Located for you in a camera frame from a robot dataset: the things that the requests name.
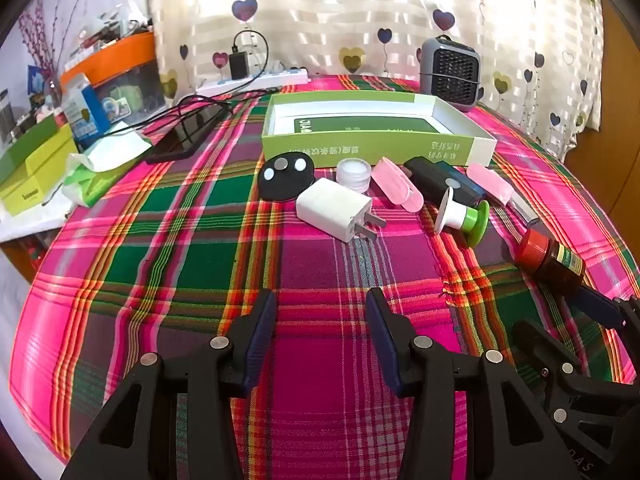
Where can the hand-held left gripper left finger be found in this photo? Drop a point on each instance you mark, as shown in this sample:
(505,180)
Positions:
(260,332)

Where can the white side table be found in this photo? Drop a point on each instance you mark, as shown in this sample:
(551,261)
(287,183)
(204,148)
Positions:
(30,222)

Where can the small clear plastic jar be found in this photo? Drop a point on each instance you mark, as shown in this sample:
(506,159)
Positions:
(354,172)

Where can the dark green cardboard box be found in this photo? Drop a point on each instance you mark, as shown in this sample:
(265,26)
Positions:
(30,142)

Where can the orange rimmed storage box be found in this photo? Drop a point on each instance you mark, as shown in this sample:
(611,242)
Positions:
(120,55)

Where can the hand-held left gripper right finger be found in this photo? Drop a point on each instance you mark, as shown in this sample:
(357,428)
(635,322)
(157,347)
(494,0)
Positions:
(382,335)

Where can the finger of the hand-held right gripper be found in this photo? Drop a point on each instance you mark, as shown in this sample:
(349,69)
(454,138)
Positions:
(542,342)
(595,306)

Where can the clear and white small case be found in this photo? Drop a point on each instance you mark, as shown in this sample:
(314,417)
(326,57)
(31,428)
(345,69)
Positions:
(525,212)

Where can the green white suction knob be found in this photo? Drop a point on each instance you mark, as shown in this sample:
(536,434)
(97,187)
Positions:
(452,212)

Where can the black smartphone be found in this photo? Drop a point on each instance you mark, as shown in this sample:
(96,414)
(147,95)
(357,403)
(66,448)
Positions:
(185,135)

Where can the brown bottle red cap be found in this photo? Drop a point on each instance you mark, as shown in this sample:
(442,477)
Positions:
(550,260)

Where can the pink plastic clip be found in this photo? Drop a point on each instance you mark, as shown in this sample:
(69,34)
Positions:
(395,185)
(490,180)

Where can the black rectangular device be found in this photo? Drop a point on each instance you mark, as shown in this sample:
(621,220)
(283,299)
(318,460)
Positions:
(435,175)

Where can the blue white carton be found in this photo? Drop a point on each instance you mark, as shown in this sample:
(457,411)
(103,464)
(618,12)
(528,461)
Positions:
(87,110)

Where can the yellow green cardboard box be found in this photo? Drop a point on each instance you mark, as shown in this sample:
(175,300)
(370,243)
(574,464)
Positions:
(40,180)

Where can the black power adapter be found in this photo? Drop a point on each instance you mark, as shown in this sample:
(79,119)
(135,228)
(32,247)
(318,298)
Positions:
(239,65)

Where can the heart print curtain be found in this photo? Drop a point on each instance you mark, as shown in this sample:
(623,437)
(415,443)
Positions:
(350,10)

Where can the white plug charger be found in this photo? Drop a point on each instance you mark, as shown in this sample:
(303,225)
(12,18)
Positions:
(330,210)

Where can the black round disc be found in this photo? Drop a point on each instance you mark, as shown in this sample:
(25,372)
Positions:
(285,186)

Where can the glass jar black lid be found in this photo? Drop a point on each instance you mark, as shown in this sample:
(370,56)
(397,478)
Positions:
(5,120)

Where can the green tissue packet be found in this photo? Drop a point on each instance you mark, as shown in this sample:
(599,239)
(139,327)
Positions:
(95,185)

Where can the green white cardboard box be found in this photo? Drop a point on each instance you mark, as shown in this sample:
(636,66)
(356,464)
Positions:
(350,147)

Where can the purple flower branches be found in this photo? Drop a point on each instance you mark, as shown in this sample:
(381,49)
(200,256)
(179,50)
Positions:
(45,45)

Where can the white power strip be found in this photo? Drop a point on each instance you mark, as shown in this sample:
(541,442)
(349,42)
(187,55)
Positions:
(280,77)

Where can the grey portable heater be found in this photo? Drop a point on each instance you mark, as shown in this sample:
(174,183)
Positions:
(450,75)

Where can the wooden cabinet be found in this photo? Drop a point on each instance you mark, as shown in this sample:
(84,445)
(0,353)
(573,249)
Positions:
(615,85)

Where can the pink green plaid tablecloth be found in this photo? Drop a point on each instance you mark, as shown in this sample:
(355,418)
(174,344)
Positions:
(200,260)

